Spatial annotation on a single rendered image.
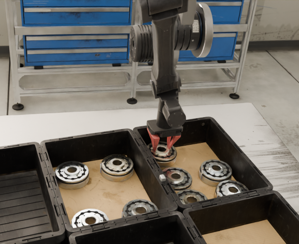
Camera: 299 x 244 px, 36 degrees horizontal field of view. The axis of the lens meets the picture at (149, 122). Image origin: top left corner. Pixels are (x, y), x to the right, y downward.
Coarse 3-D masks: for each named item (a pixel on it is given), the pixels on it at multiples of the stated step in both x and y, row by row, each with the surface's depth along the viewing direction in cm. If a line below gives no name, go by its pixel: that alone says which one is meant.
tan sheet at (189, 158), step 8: (192, 144) 164; (200, 144) 165; (184, 152) 160; (192, 152) 160; (200, 152) 161; (208, 152) 161; (176, 160) 156; (184, 160) 156; (192, 160) 157; (200, 160) 157; (184, 168) 153; (192, 168) 153; (192, 176) 149; (232, 176) 151; (192, 184) 146; (200, 184) 146; (208, 192) 144
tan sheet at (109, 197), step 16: (96, 160) 153; (96, 176) 146; (64, 192) 139; (80, 192) 139; (96, 192) 140; (112, 192) 140; (128, 192) 141; (144, 192) 141; (80, 208) 133; (96, 208) 134; (112, 208) 134
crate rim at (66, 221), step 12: (108, 132) 150; (120, 132) 150; (132, 132) 150; (48, 156) 136; (144, 156) 140; (48, 168) 132; (156, 180) 132; (168, 192) 127; (60, 204) 120; (132, 216) 118; (144, 216) 119; (72, 228) 113; (84, 228) 114
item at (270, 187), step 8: (192, 120) 160; (200, 120) 160; (136, 128) 152; (144, 128) 153; (136, 136) 149; (224, 136) 153; (144, 144) 146; (232, 144) 149; (240, 152) 145; (152, 160) 139; (248, 160) 142; (160, 168) 136; (256, 168) 139; (264, 176) 136; (168, 184) 131; (248, 192) 130; (256, 192) 130; (176, 200) 125; (208, 200) 126; (216, 200) 126; (184, 208) 122
